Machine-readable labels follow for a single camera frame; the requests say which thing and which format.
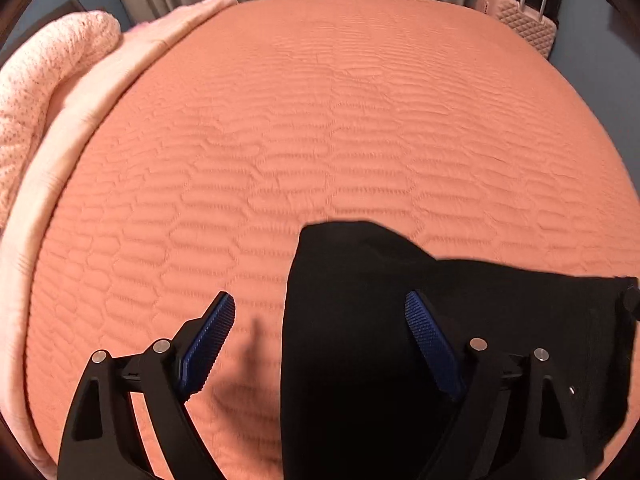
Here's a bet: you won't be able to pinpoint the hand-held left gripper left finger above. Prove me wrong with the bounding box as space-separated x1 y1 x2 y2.
57 291 237 480

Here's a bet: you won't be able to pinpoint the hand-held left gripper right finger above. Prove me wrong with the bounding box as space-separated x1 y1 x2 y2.
404 290 597 480

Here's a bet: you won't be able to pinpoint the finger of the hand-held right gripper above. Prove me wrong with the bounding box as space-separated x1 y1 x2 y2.
621 280 640 323

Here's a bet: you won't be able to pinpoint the black pants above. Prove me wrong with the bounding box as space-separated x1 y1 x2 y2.
279 220 640 480

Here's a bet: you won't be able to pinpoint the light pink blanket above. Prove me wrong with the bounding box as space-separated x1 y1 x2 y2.
0 0 237 472

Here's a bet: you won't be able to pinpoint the orange quilted bedspread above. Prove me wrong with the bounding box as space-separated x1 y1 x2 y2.
22 0 640 480

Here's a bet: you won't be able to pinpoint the pink quilted suitcase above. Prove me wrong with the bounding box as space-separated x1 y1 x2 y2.
474 0 559 59

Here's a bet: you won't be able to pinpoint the pink knitted blanket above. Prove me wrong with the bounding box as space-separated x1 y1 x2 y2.
0 10 122 231

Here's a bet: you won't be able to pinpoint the dark headboard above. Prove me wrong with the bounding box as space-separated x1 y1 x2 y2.
9 0 88 41

